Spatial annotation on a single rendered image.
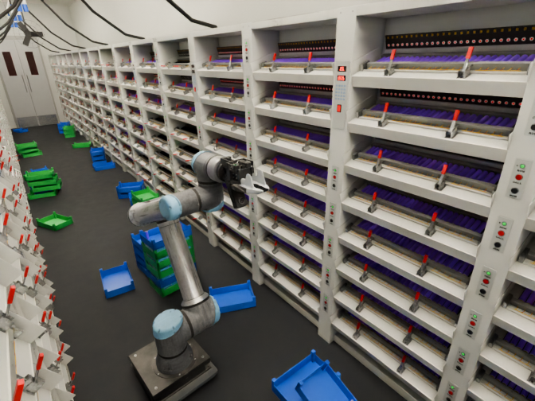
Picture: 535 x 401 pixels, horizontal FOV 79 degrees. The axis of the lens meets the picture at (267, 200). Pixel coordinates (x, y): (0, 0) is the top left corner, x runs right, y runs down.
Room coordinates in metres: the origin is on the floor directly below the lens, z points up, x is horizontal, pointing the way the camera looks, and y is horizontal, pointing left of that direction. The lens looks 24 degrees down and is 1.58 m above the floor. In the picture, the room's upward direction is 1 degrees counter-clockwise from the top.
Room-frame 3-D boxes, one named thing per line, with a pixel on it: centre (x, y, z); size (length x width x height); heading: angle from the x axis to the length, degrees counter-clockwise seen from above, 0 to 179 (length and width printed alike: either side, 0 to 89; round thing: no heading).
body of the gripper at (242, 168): (1.01, 0.10, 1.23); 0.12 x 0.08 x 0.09; 40
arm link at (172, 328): (1.23, 0.50, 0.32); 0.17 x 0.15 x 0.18; 130
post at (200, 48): (2.63, 0.45, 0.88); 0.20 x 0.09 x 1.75; 127
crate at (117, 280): (2.04, 1.17, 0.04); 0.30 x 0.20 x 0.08; 31
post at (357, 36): (1.52, -0.40, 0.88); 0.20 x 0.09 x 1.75; 127
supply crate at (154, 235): (2.03, 0.73, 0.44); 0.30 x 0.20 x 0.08; 134
